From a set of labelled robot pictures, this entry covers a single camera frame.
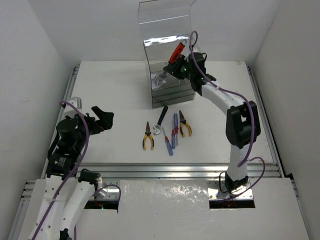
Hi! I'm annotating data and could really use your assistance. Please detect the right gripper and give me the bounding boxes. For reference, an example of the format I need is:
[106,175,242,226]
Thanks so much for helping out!
[165,53,195,80]

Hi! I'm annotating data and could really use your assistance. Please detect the red handle adjustable wrench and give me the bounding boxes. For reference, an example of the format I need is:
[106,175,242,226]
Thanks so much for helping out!
[152,39,187,89]

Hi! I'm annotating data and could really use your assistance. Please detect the clear acrylic box cover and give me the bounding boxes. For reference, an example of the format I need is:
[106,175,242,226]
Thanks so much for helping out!
[137,0,195,106]

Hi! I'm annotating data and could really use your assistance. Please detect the black handle adjustable wrench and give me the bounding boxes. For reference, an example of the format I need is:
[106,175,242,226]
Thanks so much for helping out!
[153,105,168,136]

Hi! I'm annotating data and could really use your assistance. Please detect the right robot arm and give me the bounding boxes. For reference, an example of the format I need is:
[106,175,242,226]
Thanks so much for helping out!
[164,52,261,193]

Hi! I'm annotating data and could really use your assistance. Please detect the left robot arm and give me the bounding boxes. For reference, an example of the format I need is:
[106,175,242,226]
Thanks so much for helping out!
[28,106,114,240]

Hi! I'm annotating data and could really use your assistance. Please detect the smoky top tray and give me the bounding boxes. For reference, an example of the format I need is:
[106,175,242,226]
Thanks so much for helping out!
[149,61,195,98]

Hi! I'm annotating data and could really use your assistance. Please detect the smoky tray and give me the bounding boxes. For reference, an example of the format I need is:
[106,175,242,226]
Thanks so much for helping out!
[152,93,196,109]
[151,84,195,103]
[149,61,195,98]

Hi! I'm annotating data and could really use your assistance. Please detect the smoky middle tray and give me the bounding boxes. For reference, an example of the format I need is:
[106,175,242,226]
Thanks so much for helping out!
[151,84,195,103]

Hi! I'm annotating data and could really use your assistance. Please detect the smoky bottom tray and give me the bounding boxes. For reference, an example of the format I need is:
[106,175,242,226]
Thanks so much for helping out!
[152,93,196,109]

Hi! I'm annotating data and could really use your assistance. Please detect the yellow long-nose pliers left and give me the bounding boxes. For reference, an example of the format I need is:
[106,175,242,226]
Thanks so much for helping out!
[142,121,155,150]

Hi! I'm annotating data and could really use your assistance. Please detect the yellow pliers right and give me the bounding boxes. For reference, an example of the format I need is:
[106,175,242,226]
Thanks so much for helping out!
[179,110,193,138]

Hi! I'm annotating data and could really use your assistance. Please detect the red blue small screwdriver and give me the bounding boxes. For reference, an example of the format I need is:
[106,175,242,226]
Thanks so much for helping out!
[171,122,176,149]

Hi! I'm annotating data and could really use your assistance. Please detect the red clear screwdriver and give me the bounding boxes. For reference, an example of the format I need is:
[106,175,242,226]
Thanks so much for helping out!
[161,127,174,156]

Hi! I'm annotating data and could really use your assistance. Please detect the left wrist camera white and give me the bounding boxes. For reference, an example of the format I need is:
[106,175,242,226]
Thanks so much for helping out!
[62,96,82,110]

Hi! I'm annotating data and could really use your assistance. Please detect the blue handle screwdriver long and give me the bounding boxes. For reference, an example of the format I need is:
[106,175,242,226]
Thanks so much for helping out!
[173,113,179,147]

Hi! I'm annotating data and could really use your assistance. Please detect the aluminium frame rail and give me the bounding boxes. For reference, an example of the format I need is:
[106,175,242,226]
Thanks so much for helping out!
[14,63,300,226]

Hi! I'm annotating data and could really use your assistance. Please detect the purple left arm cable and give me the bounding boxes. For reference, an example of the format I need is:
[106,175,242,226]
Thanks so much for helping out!
[29,99,122,240]

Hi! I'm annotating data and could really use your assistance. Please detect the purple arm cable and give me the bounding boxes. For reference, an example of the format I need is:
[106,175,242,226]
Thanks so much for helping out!
[29,99,122,240]
[188,30,266,201]

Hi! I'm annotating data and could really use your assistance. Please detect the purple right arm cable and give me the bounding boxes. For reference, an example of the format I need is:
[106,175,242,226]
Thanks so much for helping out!
[188,30,266,201]

